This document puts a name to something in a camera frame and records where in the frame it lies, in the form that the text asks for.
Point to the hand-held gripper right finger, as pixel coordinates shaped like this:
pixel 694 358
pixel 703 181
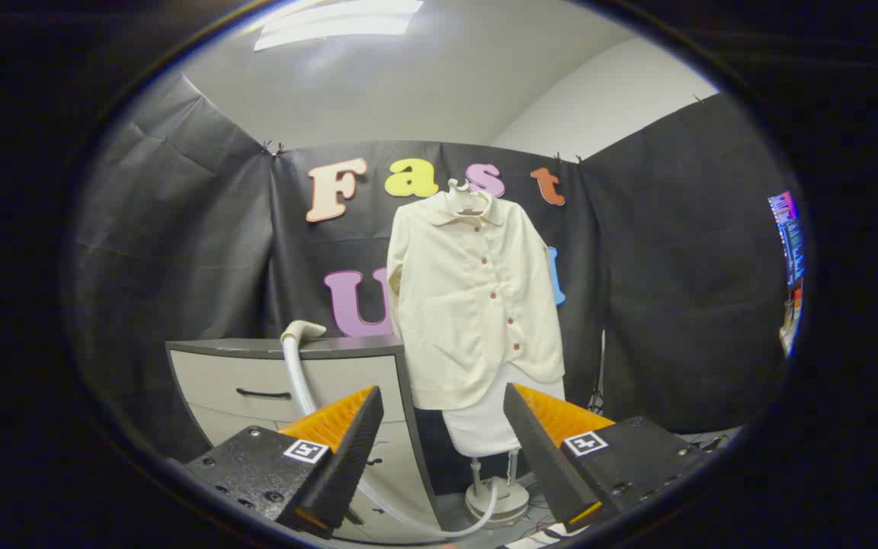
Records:
pixel 542 457

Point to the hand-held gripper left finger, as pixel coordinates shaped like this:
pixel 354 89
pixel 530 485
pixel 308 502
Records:
pixel 347 457

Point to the cream button-up shirt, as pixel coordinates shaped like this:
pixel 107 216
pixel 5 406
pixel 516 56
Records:
pixel 469 305

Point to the white round steamer base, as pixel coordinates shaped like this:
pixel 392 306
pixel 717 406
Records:
pixel 514 499

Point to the white clothes hanger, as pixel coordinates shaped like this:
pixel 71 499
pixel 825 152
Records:
pixel 460 187

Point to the grey drawer cabinet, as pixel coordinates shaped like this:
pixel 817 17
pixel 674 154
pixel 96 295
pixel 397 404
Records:
pixel 332 374

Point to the black tripod stand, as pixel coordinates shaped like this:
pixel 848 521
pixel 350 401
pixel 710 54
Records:
pixel 600 374

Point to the black backdrop cloth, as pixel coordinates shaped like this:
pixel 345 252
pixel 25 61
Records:
pixel 180 267

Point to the computer monitor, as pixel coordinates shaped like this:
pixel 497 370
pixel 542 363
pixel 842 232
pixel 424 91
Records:
pixel 789 236

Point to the ceiling light panel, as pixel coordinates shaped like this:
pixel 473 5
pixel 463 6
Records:
pixel 332 23

